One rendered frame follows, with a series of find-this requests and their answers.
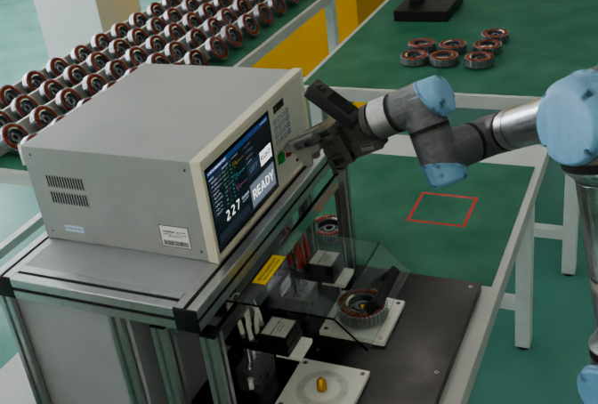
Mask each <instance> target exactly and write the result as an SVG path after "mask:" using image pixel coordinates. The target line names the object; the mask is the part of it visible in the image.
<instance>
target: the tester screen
mask: <svg viewBox="0 0 598 404"><path fill-rule="evenodd" d="M270 142H271V137H270V131H269V125H268V118H267V116H266V117H265V118H264V119H263V120H262V121H261V122H260V123H259V124H258V125H257V126H256V127H255V128H254V129H252V130H251V131H250V132H249V133H248V134H247V135H246V136H245V137H244V138H243V139H242V140H241V141H240V142H239V143H238V144H237V145H236V146H235V147H234V148H233V149H232V150H231V151H229V152H228V153H227V154H226V155H225V156H224V157H223V158H222V159H221V160H220V161H219V162H218V163H217V164H216V165H215V166H214V167H213V168H212V169H211V170H210V171H209V172H208V173H206V178H207V183H208V188H209V192H210V198H211V202H212V207H213V211H214V220H215V225H216V229H217V234H218V239H219V244H220V248H221V249H222V247H223V246H224V245H225V244H226V243H227V242H228V240H229V239H230V238H231V237H232V236H233V235H234V233H235V232H236V231H237V230H238V229H239V228H240V226H241V225H242V224H243V223H244V222H245V221H246V219H247V218H248V217H249V216H250V215H251V214H252V213H253V211H254V210H255V209H256V208H257V207H258V206H259V205H260V204H261V203H262V202H263V201H264V200H265V198H266V197H267V196H268V195H269V194H270V193H271V191H272V190H273V189H274V188H275V187H276V186H277V183H276V184H275V185H274V186H273V187H272V188H271V190H270V191H269V192H268V193H267V194H266V195H265V196H264V198H263V199H262V200H261V201H260V202H259V203H258V205H257V206H256V207H255V208H254V207H253V201H252V196H251V190H250V185H251V184H252V183H253V182H254V181H255V180H256V179H257V178H258V176H259V175H260V174H261V173H262V172H263V171H264V170H265V169H266V168H267V167H268V166H269V164H270V163H271V162H272V161H273V155H272V156H271V157H270V158H269V159H268V161H267V162H266V163H265V164H264V165H263V166H262V167H261V168H260V169H259V170H258V171H257V172H256V173H255V175H254V176H253V177H252V178H251V179H250V180H249V178H248V172H247V167H246V166H247V165H248V164H249V163H250V162H251V161H252V160H253V159H254V158H255V157H256V156H257V155H258V154H259V153H260V152H261V151H262V150H263V149H264V148H265V147H266V146H267V145H268V144H269V143H270ZM273 164H274V161H273ZM239 196H240V200H241V205H242V207H241V208H240V210H239V211H238V212H237V213H236V214H235V215H234V216H233V217H232V218H231V220H230V221H229V222H228V223H227V221H226V216H225V212H226V211H227V210H228V209H229V207H230V206H231V205H232V204H233V203H234V202H235V201H236V200H237V199H238V198H239ZM249 203H250V207H251V210H250V211H249V212H248V214H247V215H246V216H245V217H244V218H243V219H242V221H241V222H240V223H239V224H238V225H237V226H236V228H235V229H234V230H233V231H232V232H231V233H230V234H229V236H228V237H227V238H226V239H225V240H224V241H223V242H222V243H221V239H220V235H221V234H222V233H223V232H224V231H225V230H226V229H227V228H228V226H229V225H230V224H231V223H232V222H233V221H234V220H235V218H236V217H237V216H238V215H239V214H240V213H241V212H242V211H243V209H244V208H245V207H246V206H247V205H248V204H249Z"/></svg>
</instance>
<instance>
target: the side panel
mask: <svg viewBox="0 0 598 404"><path fill-rule="evenodd" d="M0 302H1V304H2V307H3V309H4V314H5V317H6V319H7V322H8V324H9V327H10V329H11V332H12V336H13V339H14V342H15V344H16V347H17V350H18V352H19V355H20V359H21V362H22V365H23V367H24V369H25V372H26V375H27V378H28V381H29V384H30V387H31V390H32V392H33V395H34V397H35V400H36V404H148V402H147V399H146V396H145V392H144V389H143V385H142V382H141V376H140V373H139V369H138V366H137V363H136V359H135V356H134V352H133V347H132V343H131V340H130V336H129V333H128V329H127V326H126V323H125V319H121V318H116V317H111V316H107V315H101V314H97V313H92V312H88V311H80V310H74V309H70V308H65V307H60V306H56V305H51V304H46V303H38V302H33V301H29V300H23V299H19V298H12V297H8V296H2V295H0Z"/></svg>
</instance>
